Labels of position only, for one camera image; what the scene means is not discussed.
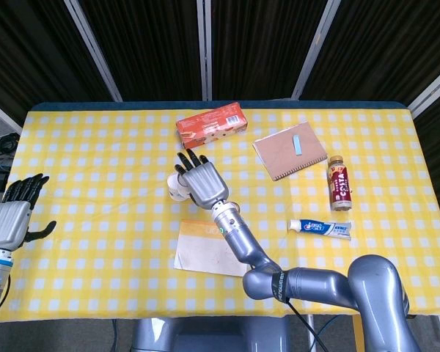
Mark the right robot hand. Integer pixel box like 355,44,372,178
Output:
174,148,230,210

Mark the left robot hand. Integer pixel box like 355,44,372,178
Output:
0,174,58,252

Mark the white paper cup green print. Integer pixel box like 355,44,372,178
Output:
167,174,191,202

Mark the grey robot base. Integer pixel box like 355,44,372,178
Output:
131,315,293,352

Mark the orange snack box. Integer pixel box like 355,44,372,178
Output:
175,102,249,151

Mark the yellow white paper card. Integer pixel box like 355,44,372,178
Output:
173,219,251,278

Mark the brown spiral notebook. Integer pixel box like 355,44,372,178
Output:
252,121,329,182

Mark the yellow white checkered tablecloth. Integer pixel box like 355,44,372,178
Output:
0,108,440,323

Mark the blue white toothpaste tube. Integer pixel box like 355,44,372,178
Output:
287,218,353,241

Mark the red Costa coffee bottle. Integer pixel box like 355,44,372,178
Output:
327,155,353,213

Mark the black cable bundle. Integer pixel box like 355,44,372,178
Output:
0,131,21,158

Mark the white partition frame post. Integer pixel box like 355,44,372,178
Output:
0,95,23,135
64,0,124,103
406,60,440,118
196,0,213,102
290,0,338,100

